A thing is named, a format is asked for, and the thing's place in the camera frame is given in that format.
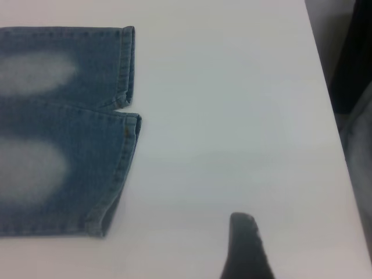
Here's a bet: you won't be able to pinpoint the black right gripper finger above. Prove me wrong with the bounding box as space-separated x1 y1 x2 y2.
219 212 277 279

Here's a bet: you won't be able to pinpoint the blue denim children's jeans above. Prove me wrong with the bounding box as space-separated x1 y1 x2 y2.
0 26 143 238

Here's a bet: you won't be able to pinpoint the black stand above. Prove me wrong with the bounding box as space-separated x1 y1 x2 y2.
331 0 372 116

